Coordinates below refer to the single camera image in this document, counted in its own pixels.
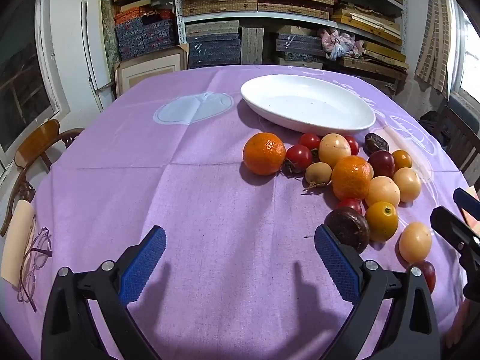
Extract pink cloth bundle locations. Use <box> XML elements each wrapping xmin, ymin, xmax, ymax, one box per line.
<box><xmin>319</xmin><ymin>28</ymin><xmax>364</xmax><ymax>61</ymax></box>

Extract long woven straw box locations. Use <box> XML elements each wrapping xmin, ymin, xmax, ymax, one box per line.
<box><xmin>182</xmin><ymin>0</ymin><xmax>258</xmax><ymax>17</ymax></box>

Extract green marbled board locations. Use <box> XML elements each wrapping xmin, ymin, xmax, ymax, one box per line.
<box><xmin>99</xmin><ymin>0</ymin><xmax>121</xmax><ymax>68</ymax></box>

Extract dark wrinkled passion fruit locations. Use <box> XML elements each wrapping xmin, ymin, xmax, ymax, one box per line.
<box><xmin>364</xmin><ymin>133</ymin><xmax>389</xmax><ymax>155</ymax></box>
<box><xmin>324</xmin><ymin>206</ymin><xmax>371</xmax><ymax>254</ymax></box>

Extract light wooden chair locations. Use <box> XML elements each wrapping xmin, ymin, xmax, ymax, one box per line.
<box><xmin>0</xmin><ymin>119</ymin><xmax>85</xmax><ymax>237</ymax></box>

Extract person's right hand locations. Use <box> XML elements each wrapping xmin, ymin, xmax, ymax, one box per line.
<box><xmin>70</xmin><ymin>300</ymin><xmax>474</xmax><ymax>349</ymax></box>

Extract pink frame eyeglasses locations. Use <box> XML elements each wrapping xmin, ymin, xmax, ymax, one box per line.
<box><xmin>17</xmin><ymin>227</ymin><xmax>52</xmax><ymax>313</ymax></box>

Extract pale yellow round fruit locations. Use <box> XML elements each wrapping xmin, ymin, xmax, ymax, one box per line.
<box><xmin>319</xmin><ymin>133</ymin><xmax>352</xmax><ymax>169</ymax></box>
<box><xmin>398</xmin><ymin>222</ymin><xmax>433</xmax><ymax>264</ymax></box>
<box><xmin>365</xmin><ymin>176</ymin><xmax>401</xmax><ymax>208</ymax></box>
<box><xmin>392</xmin><ymin>167</ymin><xmax>422</xmax><ymax>203</ymax></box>

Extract tan round fruit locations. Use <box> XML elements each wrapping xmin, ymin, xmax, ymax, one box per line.
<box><xmin>302</xmin><ymin>162</ymin><xmax>333</xmax><ymax>194</ymax></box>

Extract dark wooden chair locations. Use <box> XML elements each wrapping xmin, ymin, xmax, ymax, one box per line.
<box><xmin>431</xmin><ymin>105</ymin><xmax>480</xmax><ymax>188</ymax></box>

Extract orange mandarin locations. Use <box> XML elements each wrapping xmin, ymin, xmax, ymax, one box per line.
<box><xmin>331</xmin><ymin>155</ymin><xmax>374</xmax><ymax>201</ymax></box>
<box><xmin>243</xmin><ymin>132</ymin><xmax>286</xmax><ymax>176</ymax></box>

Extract white metal shelf rack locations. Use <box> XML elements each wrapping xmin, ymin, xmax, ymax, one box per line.
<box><xmin>174</xmin><ymin>0</ymin><xmax>407</xmax><ymax>72</ymax></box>

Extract stack of yellow flat boxes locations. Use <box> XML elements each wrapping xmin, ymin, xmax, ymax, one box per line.
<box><xmin>330</xmin><ymin>2</ymin><xmax>409</xmax><ymax>74</ymax></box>

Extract white oval plate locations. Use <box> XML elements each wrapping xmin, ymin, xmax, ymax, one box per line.
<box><xmin>240</xmin><ymin>74</ymin><xmax>376</xmax><ymax>136</ymax></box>

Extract red cherry tomato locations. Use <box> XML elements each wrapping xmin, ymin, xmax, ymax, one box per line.
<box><xmin>343</xmin><ymin>135</ymin><xmax>360</xmax><ymax>156</ymax></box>
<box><xmin>335</xmin><ymin>197</ymin><xmax>364</xmax><ymax>214</ymax></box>
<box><xmin>284</xmin><ymin>145</ymin><xmax>314</xmax><ymax>174</ymax></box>
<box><xmin>298</xmin><ymin>133</ymin><xmax>322</xmax><ymax>151</ymax></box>

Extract dark cloth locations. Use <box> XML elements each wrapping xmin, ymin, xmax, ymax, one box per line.
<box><xmin>418</xmin><ymin>110</ymin><xmax>451</xmax><ymax>147</ymax></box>

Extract bright window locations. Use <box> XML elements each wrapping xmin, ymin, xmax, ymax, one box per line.
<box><xmin>448</xmin><ymin>0</ymin><xmax>480</xmax><ymax>109</ymax></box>

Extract dark red plum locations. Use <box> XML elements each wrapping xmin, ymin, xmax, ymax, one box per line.
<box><xmin>414</xmin><ymin>260</ymin><xmax>437</xmax><ymax>294</ymax></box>
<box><xmin>367</xmin><ymin>150</ymin><xmax>395</xmax><ymax>178</ymax></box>

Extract yellow orange tomato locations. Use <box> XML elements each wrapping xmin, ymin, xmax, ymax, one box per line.
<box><xmin>365</xmin><ymin>202</ymin><xmax>399</xmax><ymax>243</ymax></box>

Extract stack of blue floral boxes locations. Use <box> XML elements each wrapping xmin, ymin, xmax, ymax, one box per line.
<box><xmin>115</xmin><ymin>11</ymin><xmax>177</xmax><ymax>61</ymax></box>

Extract beige framed picture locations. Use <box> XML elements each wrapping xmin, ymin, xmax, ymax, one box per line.
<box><xmin>114</xmin><ymin>44</ymin><xmax>190</xmax><ymax>98</ymax></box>

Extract stack of grey blue boxes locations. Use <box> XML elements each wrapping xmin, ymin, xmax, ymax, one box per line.
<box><xmin>277</xmin><ymin>32</ymin><xmax>327</xmax><ymax>69</ymax></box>

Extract beige checkered curtain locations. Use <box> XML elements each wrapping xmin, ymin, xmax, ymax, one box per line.
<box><xmin>414</xmin><ymin>0</ymin><xmax>454</xmax><ymax>98</ymax></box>

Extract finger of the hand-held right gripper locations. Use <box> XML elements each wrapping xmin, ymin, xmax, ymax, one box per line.
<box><xmin>453</xmin><ymin>187</ymin><xmax>480</xmax><ymax>217</ymax></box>
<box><xmin>430</xmin><ymin>206</ymin><xmax>480</xmax><ymax>253</ymax></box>

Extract white framed window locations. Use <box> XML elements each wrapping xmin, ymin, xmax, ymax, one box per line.
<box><xmin>0</xmin><ymin>0</ymin><xmax>70</xmax><ymax>166</ymax></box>

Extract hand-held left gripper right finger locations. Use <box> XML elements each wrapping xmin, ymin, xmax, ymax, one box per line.
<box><xmin>314</xmin><ymin>224</ymin><xmax>440</xmax><ymax>360</ymax></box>

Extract white board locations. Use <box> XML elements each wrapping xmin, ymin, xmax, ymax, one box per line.
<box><xmin>80</xmin><ymin>0</ymin><xmax>113</xmax><ymax>92</ymax></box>

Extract upright woven box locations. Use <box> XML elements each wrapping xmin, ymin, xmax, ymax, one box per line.
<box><xmin>240</xmin><ymin>26</ymin><xmax>265</xmax><ymax>65</ymax></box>

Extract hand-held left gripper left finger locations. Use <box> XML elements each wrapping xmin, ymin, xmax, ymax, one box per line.
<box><xmin>41</xmin><ymin>226</ymin><xmax>166</xmax><ymax>360</ymax></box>

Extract purple printed tablecloth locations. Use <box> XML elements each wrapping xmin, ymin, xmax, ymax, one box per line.
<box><xmin>7</xmin><ymin>65</ymin><xmax>477</xmax><ymax>360</ymax></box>

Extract stack of dark blue boxes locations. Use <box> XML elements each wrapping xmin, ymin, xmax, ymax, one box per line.
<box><xmin>185</xmin><ymin>20</ymin><xmax>241</xmax><ymax>69</ymax></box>

